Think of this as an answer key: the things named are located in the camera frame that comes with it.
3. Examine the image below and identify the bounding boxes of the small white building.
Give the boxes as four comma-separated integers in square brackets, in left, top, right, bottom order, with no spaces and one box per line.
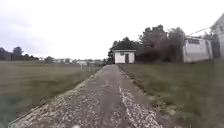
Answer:
[112,49,137,65]

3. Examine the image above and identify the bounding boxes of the group of low buildings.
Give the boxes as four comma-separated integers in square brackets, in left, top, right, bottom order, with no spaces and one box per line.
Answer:
[53,58,104,66]

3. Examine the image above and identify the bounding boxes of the grey gravelly asphalt path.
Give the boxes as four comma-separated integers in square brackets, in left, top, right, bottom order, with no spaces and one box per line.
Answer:
[8,63,174,128]

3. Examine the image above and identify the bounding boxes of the clump of dark trees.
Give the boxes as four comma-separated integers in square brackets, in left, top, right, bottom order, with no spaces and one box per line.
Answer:
[107,24,188,64]

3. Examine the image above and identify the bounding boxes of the row of trees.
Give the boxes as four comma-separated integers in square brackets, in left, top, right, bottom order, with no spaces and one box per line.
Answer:
[0,46,54,62]

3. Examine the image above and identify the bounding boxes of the green grass field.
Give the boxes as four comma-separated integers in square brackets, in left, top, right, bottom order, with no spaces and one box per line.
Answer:
[0,60,101,128]
[116,58,224,128]

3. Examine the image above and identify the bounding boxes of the pale grey building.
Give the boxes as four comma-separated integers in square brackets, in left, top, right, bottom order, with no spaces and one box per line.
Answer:
[181,35,214,64]

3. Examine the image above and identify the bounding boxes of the overhead wires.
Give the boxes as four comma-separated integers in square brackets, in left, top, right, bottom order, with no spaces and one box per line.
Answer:
[188,27,212,37]

